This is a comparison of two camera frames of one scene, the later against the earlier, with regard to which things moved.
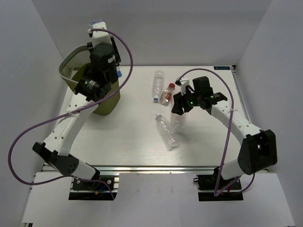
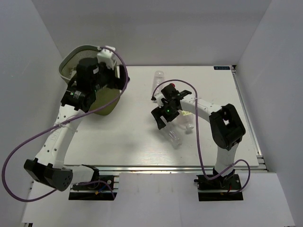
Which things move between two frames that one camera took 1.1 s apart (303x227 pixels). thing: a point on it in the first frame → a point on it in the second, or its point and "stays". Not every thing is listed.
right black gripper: x=179 y=102 → x=156 y=114
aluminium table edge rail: x=148 y=168 stays
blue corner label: x=221 y=68 stays
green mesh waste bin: x=73 y=62 stays
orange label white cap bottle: x=179 y=123 → x=187 y=118
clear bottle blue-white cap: x=158 y=84 stays
